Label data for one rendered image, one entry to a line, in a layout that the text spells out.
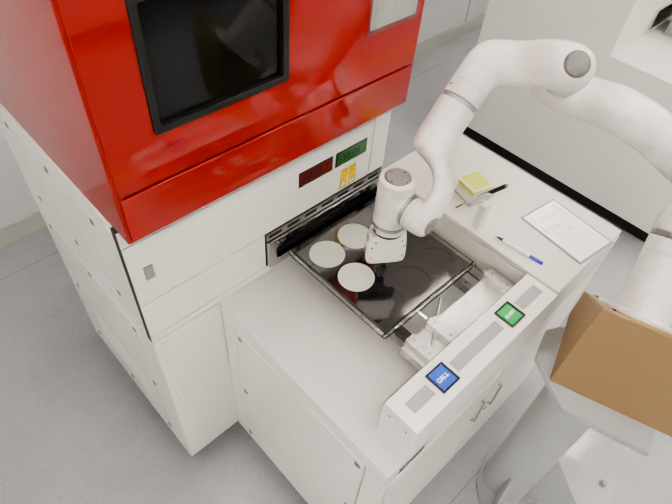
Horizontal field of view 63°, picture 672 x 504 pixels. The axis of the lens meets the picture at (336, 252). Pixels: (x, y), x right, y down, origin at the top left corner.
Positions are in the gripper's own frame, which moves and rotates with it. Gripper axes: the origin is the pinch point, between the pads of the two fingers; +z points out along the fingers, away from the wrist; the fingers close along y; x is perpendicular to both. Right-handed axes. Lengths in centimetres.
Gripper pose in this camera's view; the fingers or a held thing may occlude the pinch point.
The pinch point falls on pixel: (380, 268)
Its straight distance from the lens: 145.4
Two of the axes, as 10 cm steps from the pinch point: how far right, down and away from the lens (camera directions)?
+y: 9.8, -0.8, 1.6
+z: -0.7, 6.6, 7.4
